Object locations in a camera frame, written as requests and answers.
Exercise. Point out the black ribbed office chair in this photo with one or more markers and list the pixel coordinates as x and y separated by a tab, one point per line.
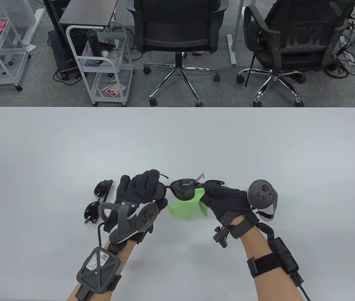
293	47

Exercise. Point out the black rounded sunglasses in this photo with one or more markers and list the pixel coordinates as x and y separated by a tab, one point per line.
91	211

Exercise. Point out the dark side table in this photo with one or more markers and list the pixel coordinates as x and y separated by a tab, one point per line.
86	12

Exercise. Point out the black glove sensor module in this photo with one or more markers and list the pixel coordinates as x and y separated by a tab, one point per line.
220	236

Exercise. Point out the grey handheld controller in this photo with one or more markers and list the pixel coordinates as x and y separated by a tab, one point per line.
260	192
144	218

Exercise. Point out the red and white packet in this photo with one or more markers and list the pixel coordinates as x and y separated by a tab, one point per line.
113	91

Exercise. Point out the person's left hand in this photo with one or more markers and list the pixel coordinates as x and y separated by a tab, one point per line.
140	188

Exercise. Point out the green cleaning cloth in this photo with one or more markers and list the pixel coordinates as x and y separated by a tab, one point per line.
183	210

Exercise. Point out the white power strip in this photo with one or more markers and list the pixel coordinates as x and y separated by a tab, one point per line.
350	59

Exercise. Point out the white metal desk leg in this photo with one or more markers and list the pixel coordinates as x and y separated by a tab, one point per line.
231	50

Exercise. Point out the black mesh office chair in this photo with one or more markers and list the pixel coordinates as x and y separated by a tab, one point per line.
177	28

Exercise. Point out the person's right hand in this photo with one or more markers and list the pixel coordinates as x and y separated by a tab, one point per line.
227	200

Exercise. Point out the white desk foot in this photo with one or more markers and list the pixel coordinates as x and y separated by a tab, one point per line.
33	28

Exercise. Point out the black square sunglasses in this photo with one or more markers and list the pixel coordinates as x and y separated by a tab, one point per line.
182	189
215	182

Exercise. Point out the black bottle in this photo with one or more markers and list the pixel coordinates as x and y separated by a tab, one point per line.
93	44

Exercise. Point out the black computer tower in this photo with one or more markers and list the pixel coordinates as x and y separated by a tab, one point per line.
60	53

